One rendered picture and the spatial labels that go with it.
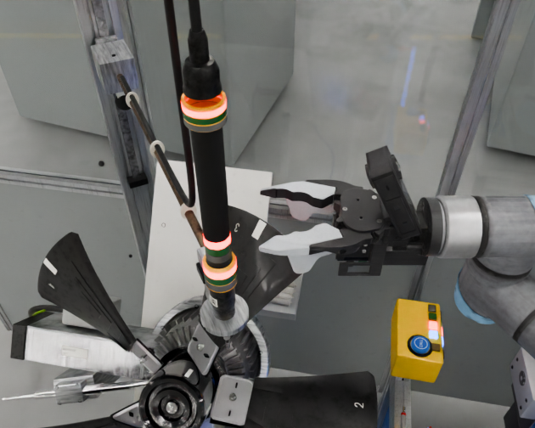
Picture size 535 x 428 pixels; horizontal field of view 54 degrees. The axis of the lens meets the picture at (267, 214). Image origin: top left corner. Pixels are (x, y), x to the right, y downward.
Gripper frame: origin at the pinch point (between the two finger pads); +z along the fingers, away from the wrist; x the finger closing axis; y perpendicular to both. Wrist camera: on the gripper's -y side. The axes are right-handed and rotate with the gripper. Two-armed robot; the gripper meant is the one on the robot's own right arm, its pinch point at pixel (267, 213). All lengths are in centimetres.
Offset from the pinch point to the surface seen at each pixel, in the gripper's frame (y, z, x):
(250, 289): 28.1, 3.1, 10.5
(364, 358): 142, -38, 64
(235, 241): 25.9, 5.9, 19.3
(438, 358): 59, -37, 15
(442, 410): 166, -71, 54
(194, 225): 11.0, 10.6, 8.9
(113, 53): 8, 32, 55
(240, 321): 19.6, 3.8, -1.7
